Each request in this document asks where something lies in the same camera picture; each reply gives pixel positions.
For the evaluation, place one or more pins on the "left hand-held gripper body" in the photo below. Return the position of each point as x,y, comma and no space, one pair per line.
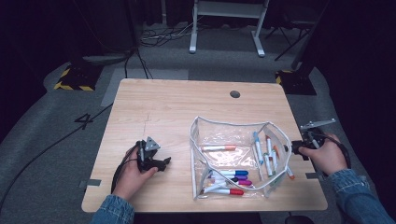
152,144

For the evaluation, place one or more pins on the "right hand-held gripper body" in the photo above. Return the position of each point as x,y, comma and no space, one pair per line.
314,140

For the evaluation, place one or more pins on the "orange capped marker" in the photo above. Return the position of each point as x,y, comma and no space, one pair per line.
291,175

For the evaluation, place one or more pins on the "brown capped marker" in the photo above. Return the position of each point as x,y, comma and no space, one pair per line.
268,144

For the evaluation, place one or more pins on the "light blue capped marker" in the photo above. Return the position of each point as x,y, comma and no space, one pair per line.
257,146

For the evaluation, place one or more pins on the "dark blue capped marker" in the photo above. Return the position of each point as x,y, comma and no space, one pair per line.
241,172

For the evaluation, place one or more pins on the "magenta capped marker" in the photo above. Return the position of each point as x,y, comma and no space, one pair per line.
245,183

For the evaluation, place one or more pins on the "purple capped marker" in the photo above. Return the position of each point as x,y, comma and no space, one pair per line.
241,177

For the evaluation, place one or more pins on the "clear plastic zipper pouch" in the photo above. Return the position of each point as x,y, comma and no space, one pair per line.
227,161

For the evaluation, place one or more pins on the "pink capped marker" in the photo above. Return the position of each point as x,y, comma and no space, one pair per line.
230,147

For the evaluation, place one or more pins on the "red capped marker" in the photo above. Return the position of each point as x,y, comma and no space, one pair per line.
236,192

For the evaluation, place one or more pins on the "person's right hand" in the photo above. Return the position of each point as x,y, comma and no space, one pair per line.
330,158

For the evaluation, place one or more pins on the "person's left hand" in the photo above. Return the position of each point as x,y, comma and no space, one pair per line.
129,182

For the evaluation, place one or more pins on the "grey tape strip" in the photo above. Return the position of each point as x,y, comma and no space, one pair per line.
311,175
93,182

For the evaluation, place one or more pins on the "black yellow striped stand base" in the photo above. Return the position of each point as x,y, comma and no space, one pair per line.
295,84
77,79

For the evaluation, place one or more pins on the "black folding stand legs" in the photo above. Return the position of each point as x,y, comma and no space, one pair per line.
291,46

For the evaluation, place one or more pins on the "black slanted stand post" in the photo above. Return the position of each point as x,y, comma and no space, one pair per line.
306,56

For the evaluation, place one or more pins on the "white metal stand frame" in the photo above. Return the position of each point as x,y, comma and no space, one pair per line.
229,9

